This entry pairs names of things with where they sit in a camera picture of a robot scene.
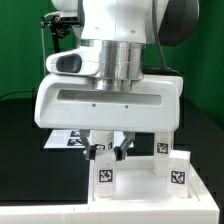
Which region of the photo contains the black camera stand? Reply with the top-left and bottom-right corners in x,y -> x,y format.
40,15 -> 80,53

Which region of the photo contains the black cable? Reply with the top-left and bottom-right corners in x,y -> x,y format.
0,89 -> 38,102

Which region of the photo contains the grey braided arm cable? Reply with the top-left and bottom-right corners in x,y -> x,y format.
151,0 -> 183,78

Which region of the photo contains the white L-shaped obstacle fence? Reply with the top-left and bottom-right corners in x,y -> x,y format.
0,158 -> 221,224

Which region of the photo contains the silver camera on stand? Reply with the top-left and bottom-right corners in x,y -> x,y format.
60,11 -> 79,22

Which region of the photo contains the white square table top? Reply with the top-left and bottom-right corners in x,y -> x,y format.
88,156 -> 201,202

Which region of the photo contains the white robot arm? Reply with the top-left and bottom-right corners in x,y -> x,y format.
34,0 -> 199,159

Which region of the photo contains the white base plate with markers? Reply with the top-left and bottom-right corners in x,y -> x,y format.
44,130 -> 124,150

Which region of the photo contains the white cable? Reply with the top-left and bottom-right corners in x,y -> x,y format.
40,11 -> 61,78

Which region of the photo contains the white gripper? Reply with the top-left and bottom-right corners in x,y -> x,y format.
34,49 -> 183,161

